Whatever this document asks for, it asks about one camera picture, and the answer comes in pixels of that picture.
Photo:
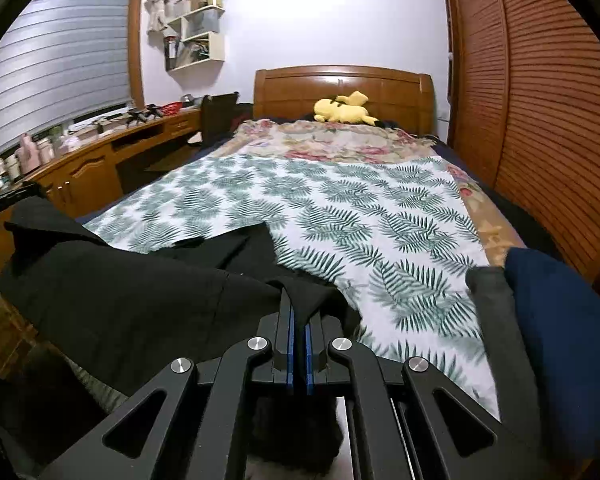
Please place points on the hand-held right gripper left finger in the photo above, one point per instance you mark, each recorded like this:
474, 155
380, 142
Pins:
291, 350

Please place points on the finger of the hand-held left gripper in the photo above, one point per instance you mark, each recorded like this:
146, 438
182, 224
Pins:
7, 199

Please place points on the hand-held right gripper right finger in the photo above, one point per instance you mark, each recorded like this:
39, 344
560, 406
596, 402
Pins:
310, 355

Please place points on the black double-breasted coat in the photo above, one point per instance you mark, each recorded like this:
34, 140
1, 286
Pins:
130, 300

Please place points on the wooden desk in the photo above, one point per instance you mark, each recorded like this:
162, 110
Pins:
90, 175

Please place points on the leaf print bed sheet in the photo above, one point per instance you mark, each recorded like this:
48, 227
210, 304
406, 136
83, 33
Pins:
330, 210

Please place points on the grey window blind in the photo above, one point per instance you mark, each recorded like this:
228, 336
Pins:
55, 60

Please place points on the black tool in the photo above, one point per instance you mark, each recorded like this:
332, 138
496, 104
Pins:
142, 112

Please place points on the red basket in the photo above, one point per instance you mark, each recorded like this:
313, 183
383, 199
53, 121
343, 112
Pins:
171, 107

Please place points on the grey folded cloth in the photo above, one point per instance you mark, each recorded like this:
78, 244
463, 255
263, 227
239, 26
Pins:
505, 360

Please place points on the floral blanket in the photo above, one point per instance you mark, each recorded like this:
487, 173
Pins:
330, 142

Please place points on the dark wooden chair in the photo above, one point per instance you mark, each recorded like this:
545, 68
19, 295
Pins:
220, 117

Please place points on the white cloth doll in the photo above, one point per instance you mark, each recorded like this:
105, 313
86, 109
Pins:
157, 10

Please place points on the yellow plush toy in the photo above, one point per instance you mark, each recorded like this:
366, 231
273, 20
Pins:
345, 110

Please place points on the wooden bed headboard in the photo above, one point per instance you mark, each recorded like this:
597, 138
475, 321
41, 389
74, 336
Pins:
290, 95

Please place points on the navy blue folded cloth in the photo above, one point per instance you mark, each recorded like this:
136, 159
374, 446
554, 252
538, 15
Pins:
565, 330

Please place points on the wooden slatted wardrobe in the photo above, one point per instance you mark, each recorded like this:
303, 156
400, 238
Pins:
545, 110

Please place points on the white wall shelf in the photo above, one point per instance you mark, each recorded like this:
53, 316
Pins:
200, 25

